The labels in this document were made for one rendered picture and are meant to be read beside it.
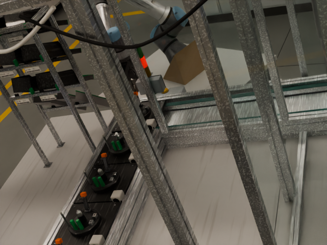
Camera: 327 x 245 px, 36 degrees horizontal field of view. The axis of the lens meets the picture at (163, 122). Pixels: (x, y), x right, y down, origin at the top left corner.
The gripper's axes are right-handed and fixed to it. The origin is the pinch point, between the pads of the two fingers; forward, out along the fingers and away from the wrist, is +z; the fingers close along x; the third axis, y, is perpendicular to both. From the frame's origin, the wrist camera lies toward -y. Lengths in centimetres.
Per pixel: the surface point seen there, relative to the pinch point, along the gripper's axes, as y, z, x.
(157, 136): -25.7, 11.1, -16.1
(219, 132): -24, 14, -46
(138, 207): -66, 17, -17
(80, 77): -12.0, -20.2, 19.3
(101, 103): -2.5, 2.7, 20.8
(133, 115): -118, -65, -64
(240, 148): -110, -46, -84
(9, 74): -29, -37, 43
